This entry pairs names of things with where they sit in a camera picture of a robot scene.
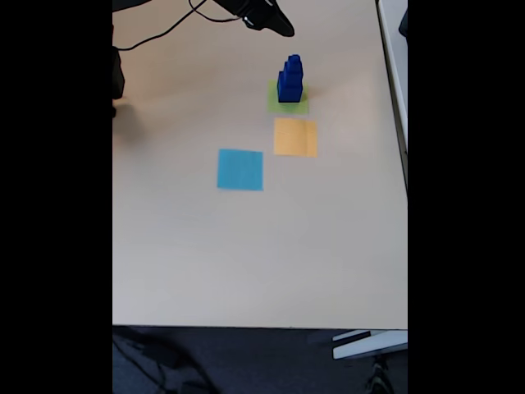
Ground thick black floor cable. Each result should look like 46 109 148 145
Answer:
112 328 214 394

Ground short looped wrist cable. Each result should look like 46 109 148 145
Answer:
188 0 243 24

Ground large blue cube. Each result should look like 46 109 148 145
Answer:
276 71 304 104

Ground green paper square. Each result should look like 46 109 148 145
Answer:
267 79 310 116

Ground light blue paper square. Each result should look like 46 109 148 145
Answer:
217 148 264 192

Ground white table foot bar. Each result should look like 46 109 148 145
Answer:
331 329 409 361

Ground orange paper square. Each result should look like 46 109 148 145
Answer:
272 117 319 158

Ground medium blue cube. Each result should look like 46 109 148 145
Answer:
282 62 305 90

